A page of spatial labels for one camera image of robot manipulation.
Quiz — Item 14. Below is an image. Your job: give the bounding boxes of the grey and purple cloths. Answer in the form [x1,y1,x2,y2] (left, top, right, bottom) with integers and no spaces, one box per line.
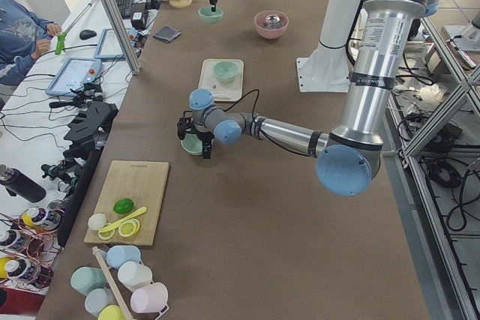
[153,25,182,43]

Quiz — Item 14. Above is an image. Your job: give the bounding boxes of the black computer mouse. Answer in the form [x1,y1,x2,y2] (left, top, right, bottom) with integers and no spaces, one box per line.
[79,29,97,40]

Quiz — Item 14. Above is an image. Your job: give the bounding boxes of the green bowl on tray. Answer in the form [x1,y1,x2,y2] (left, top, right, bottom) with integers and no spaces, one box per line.
[212,61,239,82]

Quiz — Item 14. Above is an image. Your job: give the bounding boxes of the yellow plastic knife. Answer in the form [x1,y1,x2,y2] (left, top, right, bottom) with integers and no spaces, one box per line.
[99,206,148,232]

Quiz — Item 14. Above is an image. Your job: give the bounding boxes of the cream rabbit serving tray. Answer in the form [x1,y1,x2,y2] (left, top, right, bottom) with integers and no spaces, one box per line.
[198,58,244,102]

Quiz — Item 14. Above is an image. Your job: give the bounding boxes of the pastel cups rack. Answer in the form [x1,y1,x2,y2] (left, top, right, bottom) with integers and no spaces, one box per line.
[70,245,170,319]

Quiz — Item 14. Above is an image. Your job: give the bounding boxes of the pink bowl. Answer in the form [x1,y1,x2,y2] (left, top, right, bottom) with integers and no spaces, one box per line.
[253,10,289,40]

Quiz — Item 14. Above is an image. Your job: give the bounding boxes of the person in blue hoodie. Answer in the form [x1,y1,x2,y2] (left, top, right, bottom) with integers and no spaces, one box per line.
[1,0,62,86]

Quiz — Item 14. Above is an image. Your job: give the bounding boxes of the green bowl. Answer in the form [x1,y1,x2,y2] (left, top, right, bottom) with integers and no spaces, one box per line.
[212,61,239,82]
[181,133,203,156]
[197,6,224,24]

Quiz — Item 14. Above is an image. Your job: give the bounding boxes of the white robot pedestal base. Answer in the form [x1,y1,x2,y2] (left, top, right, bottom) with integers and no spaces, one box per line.
[297,0,361,92]

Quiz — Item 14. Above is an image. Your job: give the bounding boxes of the blue teach pendant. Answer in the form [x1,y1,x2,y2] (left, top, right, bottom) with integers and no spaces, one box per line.
[45,58,102,97]
[94,28,125,61]

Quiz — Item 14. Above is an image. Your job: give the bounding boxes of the black water bottle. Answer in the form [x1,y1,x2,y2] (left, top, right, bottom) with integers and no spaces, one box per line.
[1,164,47,203]

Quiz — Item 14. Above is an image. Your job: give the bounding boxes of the aluminium frame post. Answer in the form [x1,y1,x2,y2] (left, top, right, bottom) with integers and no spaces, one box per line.
[100,0,140,76]

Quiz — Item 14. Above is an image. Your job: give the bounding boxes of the blue teach pendant far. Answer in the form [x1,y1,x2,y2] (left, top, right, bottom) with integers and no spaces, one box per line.
[94,28,125,61]

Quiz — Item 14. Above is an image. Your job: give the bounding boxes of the lemon slices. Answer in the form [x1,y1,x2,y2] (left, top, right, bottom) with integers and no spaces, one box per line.
[97,218,140,241]

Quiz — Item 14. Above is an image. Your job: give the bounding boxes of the black keyboard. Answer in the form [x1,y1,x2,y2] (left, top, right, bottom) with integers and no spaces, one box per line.
[111,0,135,19]

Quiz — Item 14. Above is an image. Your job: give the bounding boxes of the wooden cutting board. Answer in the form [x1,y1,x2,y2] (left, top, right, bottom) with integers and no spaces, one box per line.
[84,160,170,247]

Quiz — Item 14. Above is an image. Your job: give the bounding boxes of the green lime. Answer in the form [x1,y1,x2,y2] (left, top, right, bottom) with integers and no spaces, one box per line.
[113,198,135,214]

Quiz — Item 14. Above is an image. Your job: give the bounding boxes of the blue teach pendant near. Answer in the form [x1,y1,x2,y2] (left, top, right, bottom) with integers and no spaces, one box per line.
[45,58,102,97]

